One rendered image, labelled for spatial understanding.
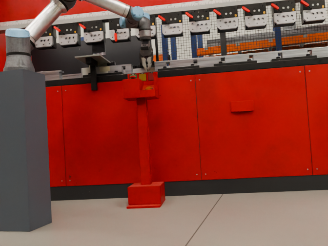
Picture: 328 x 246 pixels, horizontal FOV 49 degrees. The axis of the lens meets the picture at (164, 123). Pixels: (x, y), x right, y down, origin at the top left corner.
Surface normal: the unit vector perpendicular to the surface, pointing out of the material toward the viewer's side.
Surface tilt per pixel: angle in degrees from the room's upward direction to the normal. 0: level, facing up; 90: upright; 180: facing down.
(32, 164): 90
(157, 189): 90
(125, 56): 90
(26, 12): 90
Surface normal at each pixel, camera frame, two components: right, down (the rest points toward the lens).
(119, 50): -0.13, -0.04
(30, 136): 0.96, -0.07
